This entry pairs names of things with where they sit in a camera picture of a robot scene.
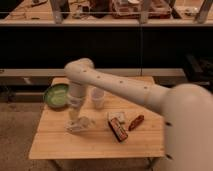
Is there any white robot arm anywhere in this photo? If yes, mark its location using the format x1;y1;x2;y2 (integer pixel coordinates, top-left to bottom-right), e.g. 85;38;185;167
64;58;213;171

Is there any green bowl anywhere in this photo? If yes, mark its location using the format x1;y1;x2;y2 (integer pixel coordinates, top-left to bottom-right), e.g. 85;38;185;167
43;83;69;109

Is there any brown snack bar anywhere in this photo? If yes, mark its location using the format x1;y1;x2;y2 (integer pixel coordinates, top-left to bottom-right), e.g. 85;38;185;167
128;115;144;131

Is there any clear plastic bottle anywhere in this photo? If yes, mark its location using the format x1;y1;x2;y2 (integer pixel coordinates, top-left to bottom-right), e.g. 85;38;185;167
66;116;95;133

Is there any wooden table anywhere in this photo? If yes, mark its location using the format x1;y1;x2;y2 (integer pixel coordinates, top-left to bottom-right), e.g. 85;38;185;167
28;76;167;161

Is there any red brown snack box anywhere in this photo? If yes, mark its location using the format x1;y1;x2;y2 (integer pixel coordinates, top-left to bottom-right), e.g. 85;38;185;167
108;118;128;142

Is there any white small packet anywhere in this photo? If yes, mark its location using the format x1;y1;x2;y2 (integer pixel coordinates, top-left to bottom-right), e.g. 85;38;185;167
107;111;125;124

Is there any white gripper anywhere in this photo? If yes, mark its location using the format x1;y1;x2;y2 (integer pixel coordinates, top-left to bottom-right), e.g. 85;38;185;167
67;94;85;120

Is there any white plastic cup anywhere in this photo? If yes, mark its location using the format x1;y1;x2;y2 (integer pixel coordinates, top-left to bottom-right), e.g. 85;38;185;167
91;87;105;109

